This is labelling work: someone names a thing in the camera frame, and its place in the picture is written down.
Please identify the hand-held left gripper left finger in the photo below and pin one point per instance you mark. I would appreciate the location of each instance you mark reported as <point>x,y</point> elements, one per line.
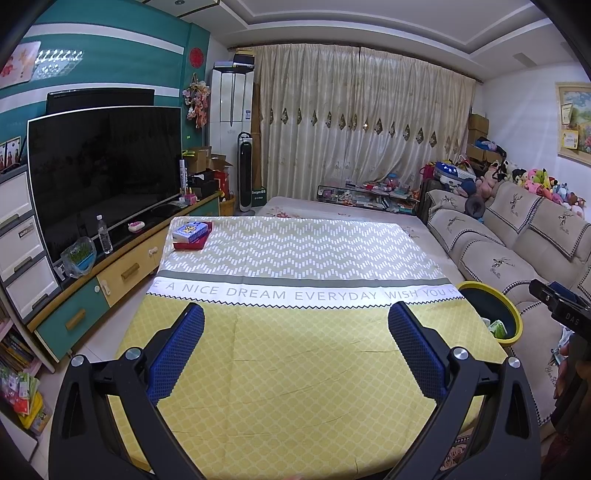
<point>178,350</point>

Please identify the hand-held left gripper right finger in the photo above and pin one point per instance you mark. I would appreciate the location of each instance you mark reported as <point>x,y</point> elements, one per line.
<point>415,350</point>

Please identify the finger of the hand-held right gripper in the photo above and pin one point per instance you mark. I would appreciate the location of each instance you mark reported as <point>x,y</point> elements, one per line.
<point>575,319</point>
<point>563,295</point>

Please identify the black bin with yellow rim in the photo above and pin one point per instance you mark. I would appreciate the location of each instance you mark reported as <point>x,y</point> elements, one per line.
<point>480,300</point>

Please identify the person's right forearm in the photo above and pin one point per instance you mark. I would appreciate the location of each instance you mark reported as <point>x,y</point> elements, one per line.
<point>570,454</point>

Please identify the person's right hand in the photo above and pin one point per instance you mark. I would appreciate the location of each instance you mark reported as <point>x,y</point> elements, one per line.
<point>562,369</point>

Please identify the beige sofa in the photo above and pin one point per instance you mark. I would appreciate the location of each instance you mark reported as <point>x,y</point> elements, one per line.
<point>498,240</point>

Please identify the green and yellow television cabinet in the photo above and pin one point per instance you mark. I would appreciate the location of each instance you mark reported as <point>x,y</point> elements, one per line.
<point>124,281</point>

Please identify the patterned red rug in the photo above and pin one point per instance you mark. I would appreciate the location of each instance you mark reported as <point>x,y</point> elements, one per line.
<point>459,447</point>

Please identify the flat red box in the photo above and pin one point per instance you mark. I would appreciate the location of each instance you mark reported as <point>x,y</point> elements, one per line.
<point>194,244</point>

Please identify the pile of plush toys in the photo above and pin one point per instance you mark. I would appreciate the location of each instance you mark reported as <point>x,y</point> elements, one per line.
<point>535,182</point>

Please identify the yellow and grey tablecloth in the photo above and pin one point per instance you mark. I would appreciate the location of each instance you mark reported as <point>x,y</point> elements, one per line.
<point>300,369</point>

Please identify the blue and white box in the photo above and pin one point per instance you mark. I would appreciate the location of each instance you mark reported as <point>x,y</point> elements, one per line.
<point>188,231</point>

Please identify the dark round cushion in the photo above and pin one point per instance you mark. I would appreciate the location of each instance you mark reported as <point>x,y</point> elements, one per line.
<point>474,206</point>

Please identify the pink and white toy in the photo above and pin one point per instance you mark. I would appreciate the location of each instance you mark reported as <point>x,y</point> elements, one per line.
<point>135,226</point>

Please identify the clear water bottle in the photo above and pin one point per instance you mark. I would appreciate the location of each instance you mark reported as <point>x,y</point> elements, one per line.
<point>105,235</point>

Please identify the small pink box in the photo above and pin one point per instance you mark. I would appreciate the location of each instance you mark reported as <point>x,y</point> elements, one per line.
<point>190,199</point>

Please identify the glass coffee table with clutter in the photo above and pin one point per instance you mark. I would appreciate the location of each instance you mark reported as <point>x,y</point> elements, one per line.
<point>369,198</point>

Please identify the row of books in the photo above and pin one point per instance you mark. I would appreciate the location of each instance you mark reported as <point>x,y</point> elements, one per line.
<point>21,378</point>

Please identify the blue star print bag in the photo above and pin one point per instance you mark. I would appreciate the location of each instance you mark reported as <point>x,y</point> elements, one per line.
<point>448,171</point>

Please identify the red bag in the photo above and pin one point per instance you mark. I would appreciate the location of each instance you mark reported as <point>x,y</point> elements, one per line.
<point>224,182</point>

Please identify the tall white box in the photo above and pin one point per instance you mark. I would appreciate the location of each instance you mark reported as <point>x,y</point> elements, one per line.
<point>183,175</point>

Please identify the stack of cardboard boxes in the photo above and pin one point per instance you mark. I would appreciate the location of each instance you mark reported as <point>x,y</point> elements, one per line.
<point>478,136</point>

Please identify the large curved television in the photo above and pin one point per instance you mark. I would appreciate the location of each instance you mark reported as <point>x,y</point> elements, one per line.
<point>101,184</point>

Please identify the white plastic drawer cabinet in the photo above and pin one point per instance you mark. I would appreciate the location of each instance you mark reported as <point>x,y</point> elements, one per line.
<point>23,244</point>

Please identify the black and white tower fan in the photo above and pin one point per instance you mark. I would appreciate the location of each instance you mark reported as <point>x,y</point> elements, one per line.
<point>244,170</point>

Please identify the open cardboard boxes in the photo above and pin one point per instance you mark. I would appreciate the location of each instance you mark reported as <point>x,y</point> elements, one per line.
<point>205,159</point>

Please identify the cream patterned curtain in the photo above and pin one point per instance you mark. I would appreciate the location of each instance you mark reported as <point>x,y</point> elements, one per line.
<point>369,124</point>

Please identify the hanging flower garland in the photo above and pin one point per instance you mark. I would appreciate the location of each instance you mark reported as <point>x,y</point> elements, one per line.
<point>197,104</point>

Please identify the small black television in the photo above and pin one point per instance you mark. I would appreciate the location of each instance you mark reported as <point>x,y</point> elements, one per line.
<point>99,100</point>

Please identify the framed wall picture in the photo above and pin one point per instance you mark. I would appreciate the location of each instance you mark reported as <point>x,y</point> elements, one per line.
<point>575,122</point>

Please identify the wall photos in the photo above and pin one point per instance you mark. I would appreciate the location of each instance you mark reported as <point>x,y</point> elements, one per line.
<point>11,154</point>

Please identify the round red wall ornament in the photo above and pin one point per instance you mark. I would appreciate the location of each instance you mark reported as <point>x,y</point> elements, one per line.
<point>197,56</point>

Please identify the crystal wall decoration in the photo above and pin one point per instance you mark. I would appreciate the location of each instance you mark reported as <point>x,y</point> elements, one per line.
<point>60,62</point>

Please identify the pink wall poster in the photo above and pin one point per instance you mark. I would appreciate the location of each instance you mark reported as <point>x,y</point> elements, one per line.
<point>18,64</point>

